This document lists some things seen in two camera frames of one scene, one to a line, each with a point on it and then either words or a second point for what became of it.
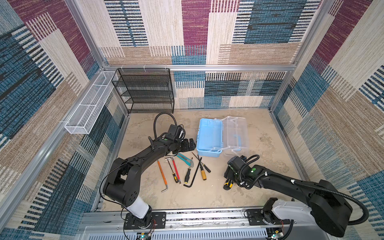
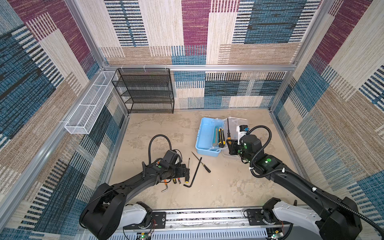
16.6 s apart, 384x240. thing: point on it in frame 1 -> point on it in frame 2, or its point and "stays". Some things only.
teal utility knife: [187, 161] -> [216, 136]
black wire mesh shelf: [145, 90] stays
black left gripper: [186, 148] -> [182, 171]
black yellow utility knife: [228, 184] -> [221, 142]
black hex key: [195, 174] stays
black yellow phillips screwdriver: [188, 174] stays
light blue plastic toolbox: [228, 136] stays
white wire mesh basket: [83, 119] stays
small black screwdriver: [206, 167] stays
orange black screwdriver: [202, 171] -> [229, 137]
